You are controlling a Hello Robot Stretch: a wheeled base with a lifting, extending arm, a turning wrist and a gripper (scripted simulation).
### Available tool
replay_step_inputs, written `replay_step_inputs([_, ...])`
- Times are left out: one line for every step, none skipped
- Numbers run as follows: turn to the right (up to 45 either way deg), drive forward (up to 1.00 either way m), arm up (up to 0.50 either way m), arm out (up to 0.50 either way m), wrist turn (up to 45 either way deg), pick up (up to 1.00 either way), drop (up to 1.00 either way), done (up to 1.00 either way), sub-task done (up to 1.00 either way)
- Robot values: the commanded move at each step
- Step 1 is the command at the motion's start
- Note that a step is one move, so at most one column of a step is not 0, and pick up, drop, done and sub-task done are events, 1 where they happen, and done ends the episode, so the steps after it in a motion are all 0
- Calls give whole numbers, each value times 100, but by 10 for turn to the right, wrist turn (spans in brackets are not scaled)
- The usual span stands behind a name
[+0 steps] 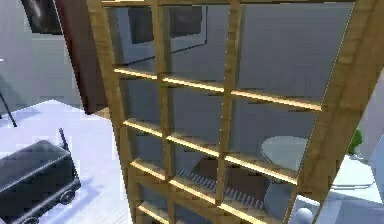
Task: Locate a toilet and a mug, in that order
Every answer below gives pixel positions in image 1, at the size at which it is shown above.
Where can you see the grey slatted floor mat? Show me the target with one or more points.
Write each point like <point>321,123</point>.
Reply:
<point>213,185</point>

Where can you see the black wheeled cart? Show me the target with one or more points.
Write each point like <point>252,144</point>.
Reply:
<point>33,173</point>

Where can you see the dark framed wall picture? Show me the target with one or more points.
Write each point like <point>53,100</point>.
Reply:
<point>41,15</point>

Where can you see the wooden open shelf unit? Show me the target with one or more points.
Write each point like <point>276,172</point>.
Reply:
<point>336,100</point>

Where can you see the white toilet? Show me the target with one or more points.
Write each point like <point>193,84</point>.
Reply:
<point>286,151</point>

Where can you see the thin black floor stand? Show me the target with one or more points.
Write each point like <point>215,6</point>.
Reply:
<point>7,110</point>

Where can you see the dark red room door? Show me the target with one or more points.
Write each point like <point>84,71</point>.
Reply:
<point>83,60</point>

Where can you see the green house plant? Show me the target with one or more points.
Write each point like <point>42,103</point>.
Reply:
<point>355,140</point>

